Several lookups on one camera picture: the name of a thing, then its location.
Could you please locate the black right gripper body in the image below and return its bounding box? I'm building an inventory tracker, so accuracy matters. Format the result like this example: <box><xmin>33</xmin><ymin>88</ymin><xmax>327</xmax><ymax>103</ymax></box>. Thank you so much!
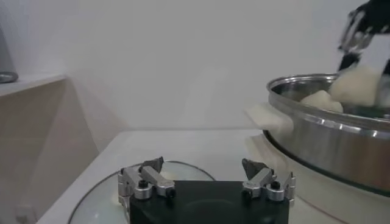
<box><xmin>364</xmin><ymin>0</ymin><xmax>390</xmax><ymax>33</ymax></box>

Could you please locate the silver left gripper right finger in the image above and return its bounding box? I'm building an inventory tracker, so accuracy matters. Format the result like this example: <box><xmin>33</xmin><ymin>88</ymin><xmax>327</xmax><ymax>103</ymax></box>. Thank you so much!
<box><xmin>241</xmin><ymin>158</ymin><xmax>296</xmax><ymax>203</ymax></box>

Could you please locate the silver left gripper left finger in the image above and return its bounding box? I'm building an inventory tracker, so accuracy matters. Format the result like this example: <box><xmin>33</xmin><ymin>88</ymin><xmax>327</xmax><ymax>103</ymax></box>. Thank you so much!
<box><xmin>118</xmin><ymin>156</ymin><xmax>176</xmax><ymax>214</ymax></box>

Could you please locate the white steamed baozi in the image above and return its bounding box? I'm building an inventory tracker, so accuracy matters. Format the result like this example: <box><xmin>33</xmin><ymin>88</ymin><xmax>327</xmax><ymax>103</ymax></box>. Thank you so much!
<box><xmin>328</xmin><ymin>63</ymin><xmax>383</xmax><ymax>107</ymax></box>
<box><xmin>300</xmin><ymin>89</ymin><xmax>344</xmax><ymax>113</ymax></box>

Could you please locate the glass lid with cream handle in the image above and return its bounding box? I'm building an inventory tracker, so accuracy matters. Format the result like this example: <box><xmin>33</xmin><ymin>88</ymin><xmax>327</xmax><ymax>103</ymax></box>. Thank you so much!
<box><xmin>67</xmin><ymin>160</ymin><xmax>216</xmax><ymax>224</ymax></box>

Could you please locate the perforated steel steamer basket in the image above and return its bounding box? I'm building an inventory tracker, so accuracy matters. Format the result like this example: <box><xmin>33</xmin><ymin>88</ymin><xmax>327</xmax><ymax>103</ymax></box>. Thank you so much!
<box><xmin>266</xmin><ymin>72</ymin><xmax>390</xmax><ymax>195</ymax></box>

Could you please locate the white table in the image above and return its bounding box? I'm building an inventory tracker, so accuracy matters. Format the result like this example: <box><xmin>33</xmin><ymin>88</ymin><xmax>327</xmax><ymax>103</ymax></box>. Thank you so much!
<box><xmin>36</xmin><ymin>129</ymin><xmax>390</xmax><ymax>224</ymax></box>

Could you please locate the cream electric cooker base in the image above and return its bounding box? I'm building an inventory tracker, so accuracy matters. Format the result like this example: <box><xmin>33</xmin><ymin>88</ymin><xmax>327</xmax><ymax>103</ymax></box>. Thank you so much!
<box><xmin>243</xmin><ymin>102</ymin><xmax>390</xmax><ymax>224</ymax></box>

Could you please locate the white side desk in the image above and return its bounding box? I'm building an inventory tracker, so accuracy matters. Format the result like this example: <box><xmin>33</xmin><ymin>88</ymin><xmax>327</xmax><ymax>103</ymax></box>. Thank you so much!
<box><xmin>0</xmin><ymin>74</ymin><xmax>68</xmax><ymax>98</ymax></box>

